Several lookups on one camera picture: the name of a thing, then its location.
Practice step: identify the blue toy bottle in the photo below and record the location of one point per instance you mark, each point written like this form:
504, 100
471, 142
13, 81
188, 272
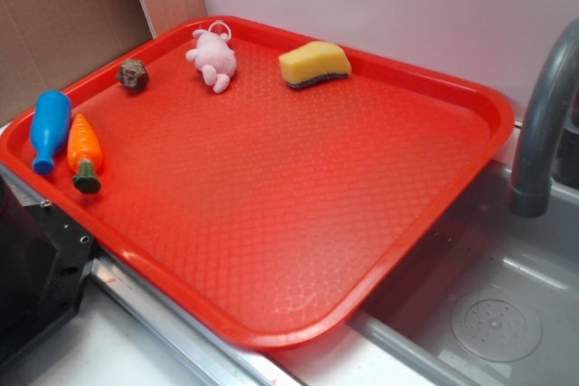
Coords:
49, 129

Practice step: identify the brown rock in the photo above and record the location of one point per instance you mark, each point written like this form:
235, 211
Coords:
132, 75

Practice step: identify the grey faucet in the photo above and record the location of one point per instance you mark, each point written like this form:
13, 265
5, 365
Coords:
547, 148

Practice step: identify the red plastic tray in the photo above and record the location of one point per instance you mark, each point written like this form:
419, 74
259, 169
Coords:
269, 213

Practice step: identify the yellow sponge with grey pad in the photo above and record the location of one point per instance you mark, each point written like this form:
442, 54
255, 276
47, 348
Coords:
314, 62

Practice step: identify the brown cardboard panel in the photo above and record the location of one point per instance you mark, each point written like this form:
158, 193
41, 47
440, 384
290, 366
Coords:
49, 44

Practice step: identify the orange toy carrot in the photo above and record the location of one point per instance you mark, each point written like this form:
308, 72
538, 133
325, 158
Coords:
84, 155

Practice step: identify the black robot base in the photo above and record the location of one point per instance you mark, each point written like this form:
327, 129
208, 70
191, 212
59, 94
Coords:
45, 260

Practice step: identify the pink plush bunny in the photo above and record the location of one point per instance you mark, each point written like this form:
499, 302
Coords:
213, 57

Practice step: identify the grey plastic sink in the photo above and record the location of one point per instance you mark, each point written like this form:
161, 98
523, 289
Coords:
485, 297

